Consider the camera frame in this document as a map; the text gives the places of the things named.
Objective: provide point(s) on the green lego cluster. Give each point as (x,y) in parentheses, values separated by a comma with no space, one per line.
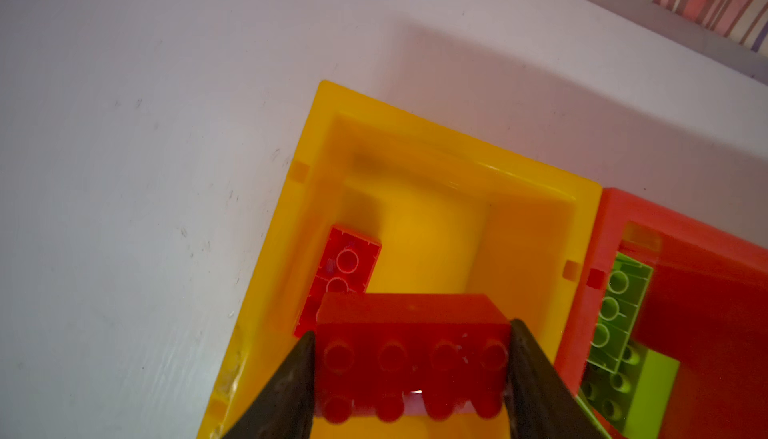
(626,385)

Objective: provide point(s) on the left yellow bin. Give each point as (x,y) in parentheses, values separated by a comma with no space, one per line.
(453,214)

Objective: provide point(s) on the red middle bin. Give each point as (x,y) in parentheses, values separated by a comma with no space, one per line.
(706,307)

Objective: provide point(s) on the red lego cluster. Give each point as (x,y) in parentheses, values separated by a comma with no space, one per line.
(346,265)

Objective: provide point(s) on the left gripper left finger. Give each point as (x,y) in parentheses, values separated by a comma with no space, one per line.
(285,406)

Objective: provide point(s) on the red lego brick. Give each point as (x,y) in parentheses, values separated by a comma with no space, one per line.
(389,355)

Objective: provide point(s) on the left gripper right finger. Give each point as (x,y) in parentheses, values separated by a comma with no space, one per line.
(538,403)

